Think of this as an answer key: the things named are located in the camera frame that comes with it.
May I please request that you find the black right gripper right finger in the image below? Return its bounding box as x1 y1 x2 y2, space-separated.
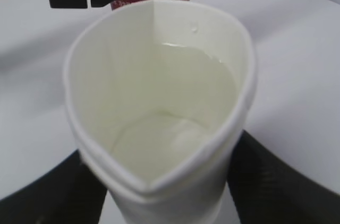
227 131 339 223

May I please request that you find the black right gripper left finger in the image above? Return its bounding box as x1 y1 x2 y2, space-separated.
1 152 107 223

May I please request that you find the white paper cup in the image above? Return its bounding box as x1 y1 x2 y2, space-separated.
63 0 257 223

